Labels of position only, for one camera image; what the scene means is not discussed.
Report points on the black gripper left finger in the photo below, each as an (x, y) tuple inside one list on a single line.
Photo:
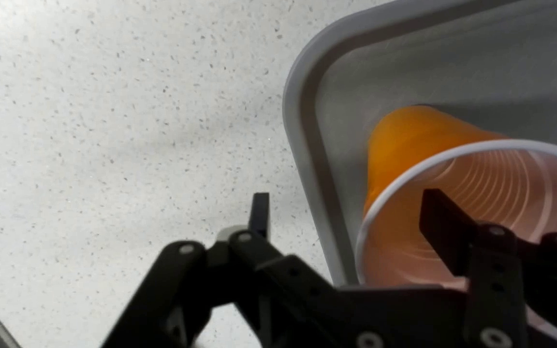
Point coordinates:
[(259, 270)]

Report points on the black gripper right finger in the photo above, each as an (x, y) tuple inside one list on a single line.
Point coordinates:
[(491, 270)]

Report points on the orange plastic cup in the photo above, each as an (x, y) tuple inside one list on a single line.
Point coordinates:
[(419, 137)]

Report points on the grey plastic tray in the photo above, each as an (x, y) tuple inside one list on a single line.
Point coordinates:
[(342, 96)]

